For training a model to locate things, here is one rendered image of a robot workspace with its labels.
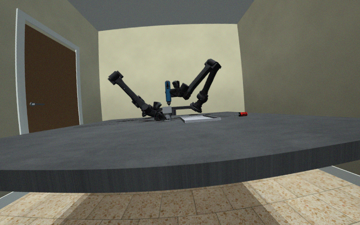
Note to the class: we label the white shallow rectangular tray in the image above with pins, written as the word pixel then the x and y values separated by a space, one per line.
pixel 198 118

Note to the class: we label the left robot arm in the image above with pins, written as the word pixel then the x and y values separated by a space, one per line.
pixel 210 66

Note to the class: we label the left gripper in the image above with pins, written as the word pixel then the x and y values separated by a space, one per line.
pixel 175 92

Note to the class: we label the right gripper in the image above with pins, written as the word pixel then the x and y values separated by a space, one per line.
pixel 158 116

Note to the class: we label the grey cylinder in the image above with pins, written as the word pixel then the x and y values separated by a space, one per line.
pixel 168 116

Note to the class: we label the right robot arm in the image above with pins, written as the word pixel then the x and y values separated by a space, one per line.
pixel 116 78

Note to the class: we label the white l-shaped bracket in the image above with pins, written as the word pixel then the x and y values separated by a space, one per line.
pixel 167 109

